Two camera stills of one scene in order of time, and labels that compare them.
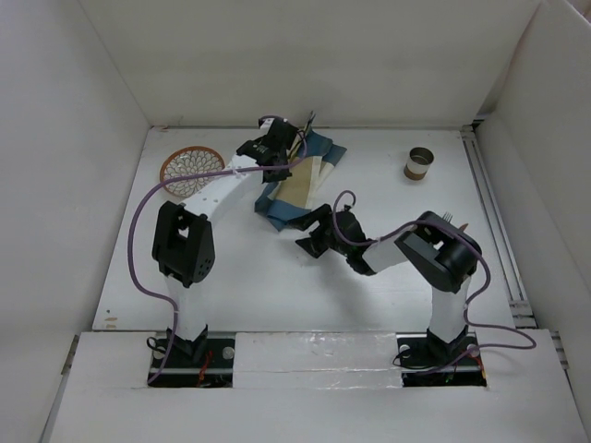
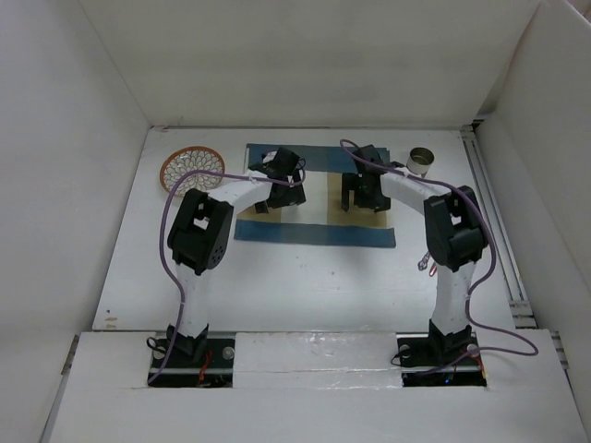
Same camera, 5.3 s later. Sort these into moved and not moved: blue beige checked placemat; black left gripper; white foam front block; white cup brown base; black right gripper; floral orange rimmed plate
Moved: black left gripper; blue beige checked placemat; black right gripper
Not moved: white foam front block; floral orange rimmed plate; white cup brown base
